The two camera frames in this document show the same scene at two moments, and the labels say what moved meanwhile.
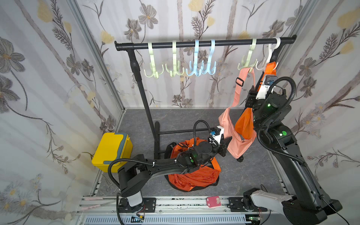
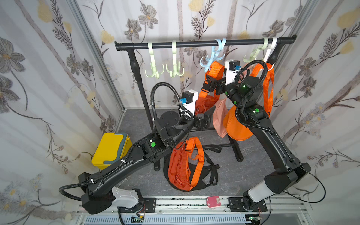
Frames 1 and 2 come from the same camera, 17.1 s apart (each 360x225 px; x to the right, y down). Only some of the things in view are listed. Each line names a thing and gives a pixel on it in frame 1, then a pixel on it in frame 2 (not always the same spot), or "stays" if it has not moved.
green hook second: [175, 70] stays
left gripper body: [221, 150] to [198, 124]
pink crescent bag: [237, 147] to [220, 108]
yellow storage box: [112, 146] stays
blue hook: [210, 70] to [215, 56]
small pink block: [213, 201] stays
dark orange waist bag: [199, 177] to [207, 98]
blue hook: [195, 70] to [216, 53]
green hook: [152, 64] stays
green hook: [248, 65] to [262, 46]
